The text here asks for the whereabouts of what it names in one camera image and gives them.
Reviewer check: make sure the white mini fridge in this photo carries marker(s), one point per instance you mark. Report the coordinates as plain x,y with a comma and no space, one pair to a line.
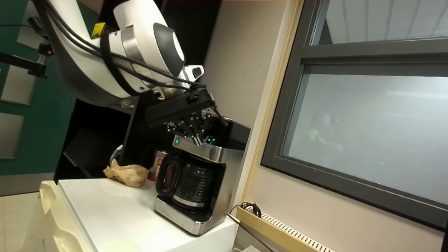
122,213

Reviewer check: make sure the black and steel coffee machine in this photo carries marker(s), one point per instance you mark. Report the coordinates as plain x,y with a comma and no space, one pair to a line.
227,168

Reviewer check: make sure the red and white can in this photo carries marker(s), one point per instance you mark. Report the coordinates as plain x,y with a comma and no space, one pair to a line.
158,164

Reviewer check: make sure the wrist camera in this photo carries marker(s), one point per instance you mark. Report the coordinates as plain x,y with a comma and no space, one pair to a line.
175,105

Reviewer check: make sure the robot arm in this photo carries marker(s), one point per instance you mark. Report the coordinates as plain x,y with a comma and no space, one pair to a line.
87,70

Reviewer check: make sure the crumpled brown paper bag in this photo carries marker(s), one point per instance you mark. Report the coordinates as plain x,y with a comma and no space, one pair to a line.
127,174

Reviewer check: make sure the white round appliance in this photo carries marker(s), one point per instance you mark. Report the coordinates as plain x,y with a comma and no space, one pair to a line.
116,154

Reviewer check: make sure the cream fridge door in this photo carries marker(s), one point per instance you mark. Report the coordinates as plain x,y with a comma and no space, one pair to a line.
56,217

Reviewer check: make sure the glass coffee carafe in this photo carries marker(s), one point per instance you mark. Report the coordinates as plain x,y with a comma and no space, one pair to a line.
189,183

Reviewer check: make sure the grey framed window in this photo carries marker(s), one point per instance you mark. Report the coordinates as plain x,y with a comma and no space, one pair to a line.
367,133

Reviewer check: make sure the camera on mount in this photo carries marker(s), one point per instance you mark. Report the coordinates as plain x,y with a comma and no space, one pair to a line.
31,64

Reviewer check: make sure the baseboard heater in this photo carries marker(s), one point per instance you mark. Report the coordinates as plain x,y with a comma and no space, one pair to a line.
280,229

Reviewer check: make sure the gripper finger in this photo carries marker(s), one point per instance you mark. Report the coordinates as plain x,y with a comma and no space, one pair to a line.
205,124
187,131

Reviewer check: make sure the green door with glass panels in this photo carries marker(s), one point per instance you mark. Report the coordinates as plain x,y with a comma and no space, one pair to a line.
38,133

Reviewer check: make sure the crumpled clear plastic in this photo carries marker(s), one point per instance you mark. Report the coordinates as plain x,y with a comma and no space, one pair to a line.
126,103

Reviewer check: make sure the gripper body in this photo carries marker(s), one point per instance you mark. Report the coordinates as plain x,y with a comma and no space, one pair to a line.
196,114

